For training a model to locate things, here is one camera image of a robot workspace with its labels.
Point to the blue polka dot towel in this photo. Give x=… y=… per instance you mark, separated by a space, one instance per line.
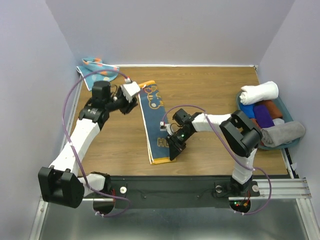
x=93 y=70

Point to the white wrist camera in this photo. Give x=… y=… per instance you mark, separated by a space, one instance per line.
x=130 y=90
x=166 y=127

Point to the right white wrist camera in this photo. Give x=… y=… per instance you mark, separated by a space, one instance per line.
x=166 y=127

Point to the white small rolled towel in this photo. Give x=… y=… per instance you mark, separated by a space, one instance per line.
x=278 y=121

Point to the brown rolled towel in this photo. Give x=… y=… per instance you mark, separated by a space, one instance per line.
x=273 y=110

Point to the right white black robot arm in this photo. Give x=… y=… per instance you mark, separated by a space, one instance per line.
x=241 y=139

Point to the black mounting base plate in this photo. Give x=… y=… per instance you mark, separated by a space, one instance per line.
x=172 y=192

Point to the purple rolled towel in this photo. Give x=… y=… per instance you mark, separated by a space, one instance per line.
x=263 y=117

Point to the blue rolled towel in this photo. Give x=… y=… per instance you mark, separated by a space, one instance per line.
x=248 y=110

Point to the teal plastic basket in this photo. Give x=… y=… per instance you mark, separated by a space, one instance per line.
x=286 y=117

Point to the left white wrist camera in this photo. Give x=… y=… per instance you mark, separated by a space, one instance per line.
x=130 y=90

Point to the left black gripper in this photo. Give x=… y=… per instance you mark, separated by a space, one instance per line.
x=129 y=106

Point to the yellow and blue cartoon towel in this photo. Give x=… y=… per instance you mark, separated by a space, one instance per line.
x=153 y=112

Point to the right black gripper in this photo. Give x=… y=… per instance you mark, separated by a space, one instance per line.
x=175 y=147

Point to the aluminium extrusion frame rail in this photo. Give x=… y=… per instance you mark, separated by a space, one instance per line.
x=243 y=205

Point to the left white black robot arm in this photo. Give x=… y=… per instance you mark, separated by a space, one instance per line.
x=59 y=183

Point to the rust red rolled towel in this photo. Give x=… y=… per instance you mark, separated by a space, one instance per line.
x=256 y=123

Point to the grey rolled towel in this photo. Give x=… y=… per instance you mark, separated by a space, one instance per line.
x=282 y=134

